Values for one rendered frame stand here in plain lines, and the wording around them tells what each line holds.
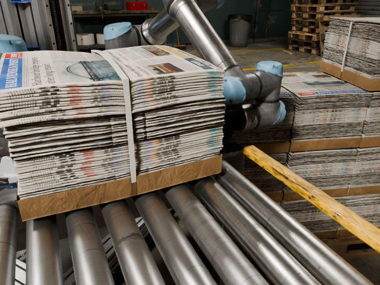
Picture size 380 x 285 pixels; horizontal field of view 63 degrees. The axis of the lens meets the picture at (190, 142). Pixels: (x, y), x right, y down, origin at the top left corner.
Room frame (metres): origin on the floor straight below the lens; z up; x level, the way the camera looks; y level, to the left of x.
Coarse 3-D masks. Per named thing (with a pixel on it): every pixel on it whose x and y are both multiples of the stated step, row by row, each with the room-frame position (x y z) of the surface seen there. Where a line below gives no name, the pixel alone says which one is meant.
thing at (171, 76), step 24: (120, 48) 0.76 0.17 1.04; (144, 48) 0.75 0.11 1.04; (168, 48) 0.75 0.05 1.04; (144, 72) 0.53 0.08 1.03; (168, 72) 0.53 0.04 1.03; (192, 72) 0.53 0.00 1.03; (216, 72) 0.55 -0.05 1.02; (144, 96) 0.50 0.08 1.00; (168, 96) 0.51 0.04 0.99; (192, 96) 0.54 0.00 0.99; (216, 96) 0.55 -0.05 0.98; (168, 120) 0.52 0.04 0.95; (192, 120) 0.54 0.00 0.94; (216, 120) 0.56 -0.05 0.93; (168, 144) 0.52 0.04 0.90; (192, 144) 0.54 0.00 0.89; (216, 144) 0.57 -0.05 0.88
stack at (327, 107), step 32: (288, 96) 1.07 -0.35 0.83; (320, 96) 1.08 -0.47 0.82; (352, 96) 1.09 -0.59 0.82; (256, 128) 1.05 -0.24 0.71; (288, 128) 1.06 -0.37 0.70; (320, 128) 1.08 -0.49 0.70; (352, 128) 1.10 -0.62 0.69; (288, 160) 1.08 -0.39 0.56; (320, 160) 1.08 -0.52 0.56; (352, 160) 1.10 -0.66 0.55; (288, 192) 1.07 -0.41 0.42; (320, 224) 1.09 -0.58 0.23; (352, 256) 1.12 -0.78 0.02
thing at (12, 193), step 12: (228, 144) 0.73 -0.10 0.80; (228, 156) 0.68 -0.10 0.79; (240, 156) 0.70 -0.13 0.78; (240, 168) 0.70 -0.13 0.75; (0, 192) 0.51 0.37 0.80; (12, 192) 0.51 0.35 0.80; (192, 192) 0.64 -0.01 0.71; (0, 204) 0.47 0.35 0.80; (12, 204) 0.48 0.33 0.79; (132, 204) 0.57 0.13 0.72; (168, 204) 0.61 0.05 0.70; (60, 216) 0.51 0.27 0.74; (96, 216) 0.54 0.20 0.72; (24, 228) 0.48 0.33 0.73; (60, 228) 0.51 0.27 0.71; (24, 240) 0.48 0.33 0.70
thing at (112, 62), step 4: (96, 52) 0.68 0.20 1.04; (100, 52) 0.65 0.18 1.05; (104, 56) 0.60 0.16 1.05; (108, 56) 0.60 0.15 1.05; (108, 60) 0.57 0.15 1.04; (112, 60) 0.57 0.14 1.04; (112, 64) 0.54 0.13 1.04; (116, 64) 0.55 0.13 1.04; (116, 68) 0.53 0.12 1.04; (120, 72) 0.51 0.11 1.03; (120, 76) 0.49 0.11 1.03; (124, 76) 0.49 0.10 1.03
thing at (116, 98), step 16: (96, 64) 0.60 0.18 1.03; (112, 80) 0.48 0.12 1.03; (112, 96) 0.48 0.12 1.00; (112, 112) 0.47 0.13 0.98; (144, 112) 0.50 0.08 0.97; (112, 128) 0.47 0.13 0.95; (144, 128) 0.50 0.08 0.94; (144, 144) 0.50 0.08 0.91; (128, 160) 0.49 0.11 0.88; (144, 160) 0.50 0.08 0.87; (128, 176) 0.49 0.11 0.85
